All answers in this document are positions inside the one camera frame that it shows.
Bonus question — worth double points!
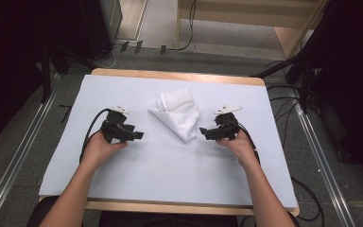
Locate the white mesh laundry bag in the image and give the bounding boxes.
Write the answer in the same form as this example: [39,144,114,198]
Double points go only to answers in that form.
[147,87,201,144]

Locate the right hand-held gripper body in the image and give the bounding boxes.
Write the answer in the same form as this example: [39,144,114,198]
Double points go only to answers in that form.
[213,105,244,141]

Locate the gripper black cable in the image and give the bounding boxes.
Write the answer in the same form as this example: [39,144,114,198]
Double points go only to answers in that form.
[78,108,112,165]
[230,119,262,165]

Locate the person's right hand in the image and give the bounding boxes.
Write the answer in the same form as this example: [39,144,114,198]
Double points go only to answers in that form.
[216,129,261,170]

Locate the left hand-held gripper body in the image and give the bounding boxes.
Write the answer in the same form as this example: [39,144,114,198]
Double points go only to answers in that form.
[100,106,130,144]

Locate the wooden table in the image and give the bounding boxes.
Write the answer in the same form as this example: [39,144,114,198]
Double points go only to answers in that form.
[38,67,301,217]

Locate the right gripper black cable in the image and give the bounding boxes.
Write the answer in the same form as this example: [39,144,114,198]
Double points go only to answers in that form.
[230,119,262,165]

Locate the black metal stand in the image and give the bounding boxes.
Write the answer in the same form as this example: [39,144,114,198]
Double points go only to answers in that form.
[250,51,318,114]
[40,45,54,104]

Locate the black cabinet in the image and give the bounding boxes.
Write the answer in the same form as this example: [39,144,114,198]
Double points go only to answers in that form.
[43,0,124,62]

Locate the looped black floor cable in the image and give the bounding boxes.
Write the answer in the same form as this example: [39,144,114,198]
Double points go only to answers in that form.
[290,175,325,222]

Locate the person's left hand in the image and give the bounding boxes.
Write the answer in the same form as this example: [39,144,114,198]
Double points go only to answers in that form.
[81,131,129,170]

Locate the white table mat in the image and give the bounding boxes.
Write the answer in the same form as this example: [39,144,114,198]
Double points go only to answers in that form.
[38,74,299,209]

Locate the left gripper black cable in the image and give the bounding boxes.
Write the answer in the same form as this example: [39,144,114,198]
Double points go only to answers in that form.
[78,108,112,165]

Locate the light wooden furniture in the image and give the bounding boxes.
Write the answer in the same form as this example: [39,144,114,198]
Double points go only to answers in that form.
[175,0,329,60]

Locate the white floor cable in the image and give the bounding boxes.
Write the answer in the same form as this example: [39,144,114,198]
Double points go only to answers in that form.
[101,44,123,69]

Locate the hanging black cable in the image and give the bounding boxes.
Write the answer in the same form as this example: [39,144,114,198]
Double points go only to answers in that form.
[165,0,199,52]

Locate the black curtain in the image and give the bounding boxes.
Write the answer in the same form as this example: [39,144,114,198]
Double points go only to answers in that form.
[308,0,363,187]
[0,0,48,150]

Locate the black floor cables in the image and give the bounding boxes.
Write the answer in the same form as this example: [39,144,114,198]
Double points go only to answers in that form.
[265,60,301,149]

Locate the aluminium floor rail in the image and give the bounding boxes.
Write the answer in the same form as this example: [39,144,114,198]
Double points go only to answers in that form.
[0,75,61,227]
[287,86,358,227]

